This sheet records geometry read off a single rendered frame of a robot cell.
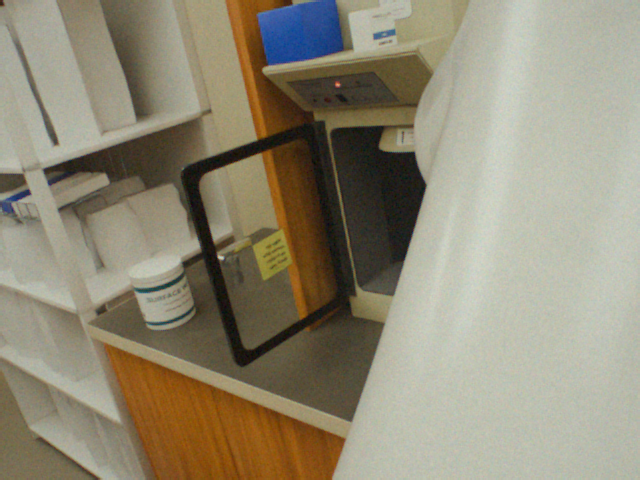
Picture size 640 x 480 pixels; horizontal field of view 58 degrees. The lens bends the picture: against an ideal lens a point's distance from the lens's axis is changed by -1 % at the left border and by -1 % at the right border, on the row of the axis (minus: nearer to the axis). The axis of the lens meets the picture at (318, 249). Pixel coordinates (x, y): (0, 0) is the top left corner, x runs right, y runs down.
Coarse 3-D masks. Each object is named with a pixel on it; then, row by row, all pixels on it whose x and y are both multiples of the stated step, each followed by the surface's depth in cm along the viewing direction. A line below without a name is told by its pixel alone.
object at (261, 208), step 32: (256, 160) 105; (288, 160) 110; (224, 192) 101; (256, 192) 106; (288, 192) 111; (224, 224) 102; (256, 224) 107; (288, 224) 112; (320, 224) 118; (224, 256) 103; (256, 256) 108; (288, 256) 113; (320, 256) 119; (256, 288) 109; (288, 288) 115; (320, 288) 121; (256, 320) 110; (288, 320) 116
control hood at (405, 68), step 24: (384, 48) 88; (408, 48) 83; (432, 48) 85; (264, 72) 102; (288, 72) 99; (312, 72) 97; (336, 72) 94; (360, 72) 92; (384, 72) 90; (408, 72) 88; (432, 72) 86; (408, 96) 94
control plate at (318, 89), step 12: (372, 72) 91; (288, 84) 103; (300, 84) 102; (312, 84) 100; (324, 84) 99; (348, 84) 96; (372, 84) 94; (312, 96) 105; (324, 96) 103; (348, 96) 100; (360, 96) 99; (372, 96) 98; (384, 96) 96
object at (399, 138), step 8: (384, 128) 111; (392, 128) 108; (400, 128) 106; (408, 128) 105; (384, 136) 110; (392, 136) 107; (400, 136) 106; (408, 136) 105; (384, 144) 110; (392, 144) 107; (400, 144) 106; (408, 144) 105
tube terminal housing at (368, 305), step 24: (312, 0) 103; (336, 0) 100; (360, 0) 97; (432, 0) 89; (456, 0) 89; (408, 24) 93; (432, 24) 91; (456, 24) 89; (336, 120) 111; (360, 120) 107; (384, 120) 104; (408, 120) 101; (360, 288) 126; (360, 312) 129; (384, 312) 124
